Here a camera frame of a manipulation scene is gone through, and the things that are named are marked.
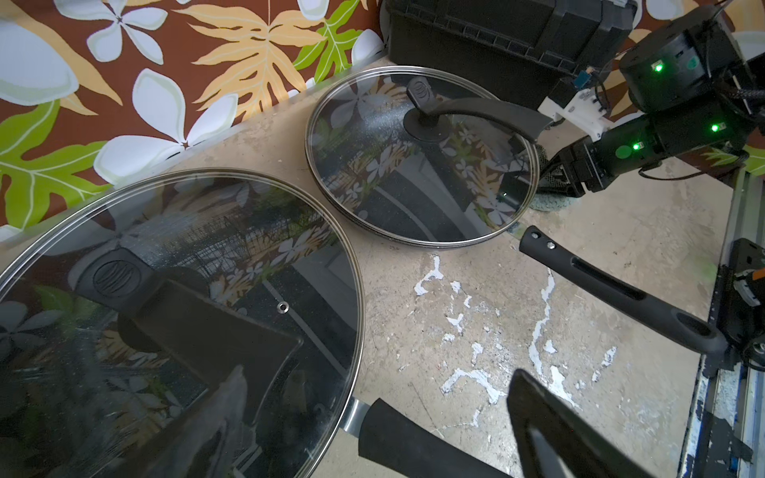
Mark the right black frying pan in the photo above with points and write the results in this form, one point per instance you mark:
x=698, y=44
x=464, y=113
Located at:
x=663, y=318

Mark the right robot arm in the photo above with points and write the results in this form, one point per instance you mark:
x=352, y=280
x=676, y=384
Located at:
x=695, y=90

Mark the grey-green cloth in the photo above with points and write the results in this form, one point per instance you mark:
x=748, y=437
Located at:
x=549, y=202

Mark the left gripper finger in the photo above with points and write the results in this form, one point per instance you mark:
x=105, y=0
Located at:
x=553, y=441

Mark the left black frying pan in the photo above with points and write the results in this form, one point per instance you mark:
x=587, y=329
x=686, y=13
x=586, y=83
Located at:
x=391, y=440

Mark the glass pot lid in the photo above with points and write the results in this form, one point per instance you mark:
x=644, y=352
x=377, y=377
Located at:
x=121, y=322
x=424, y=157

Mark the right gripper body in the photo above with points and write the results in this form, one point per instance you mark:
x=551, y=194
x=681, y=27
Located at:
x=574, y=171

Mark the black toolbox yellow latch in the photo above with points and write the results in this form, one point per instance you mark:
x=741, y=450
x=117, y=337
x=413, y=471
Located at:
x=517, y=50

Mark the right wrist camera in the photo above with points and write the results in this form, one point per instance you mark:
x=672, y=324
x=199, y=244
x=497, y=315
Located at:
x=577, y=100

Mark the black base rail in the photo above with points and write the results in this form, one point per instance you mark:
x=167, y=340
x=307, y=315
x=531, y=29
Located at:
x=725, y=428

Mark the black frying pan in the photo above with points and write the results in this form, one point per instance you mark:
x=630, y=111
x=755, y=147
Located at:
x=391, y=440
x=663, y=318

